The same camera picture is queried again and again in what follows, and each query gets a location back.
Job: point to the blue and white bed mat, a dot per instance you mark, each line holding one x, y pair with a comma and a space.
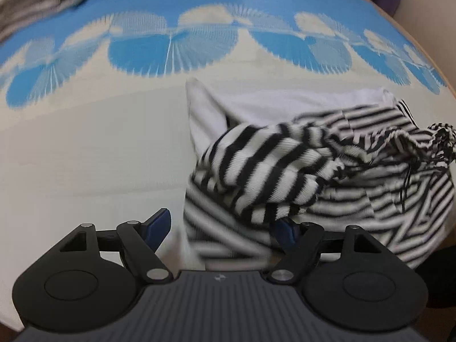
89, 149

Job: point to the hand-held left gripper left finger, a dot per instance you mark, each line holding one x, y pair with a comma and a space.
156, 226

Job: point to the striped and white small shirt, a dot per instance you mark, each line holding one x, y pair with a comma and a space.
249, 156

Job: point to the white speckled folded quilt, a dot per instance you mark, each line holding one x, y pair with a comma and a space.
35, 0

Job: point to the wooden bed frame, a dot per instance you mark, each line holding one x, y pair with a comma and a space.
436, 58

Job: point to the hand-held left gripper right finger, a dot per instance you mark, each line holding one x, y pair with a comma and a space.
285, 231

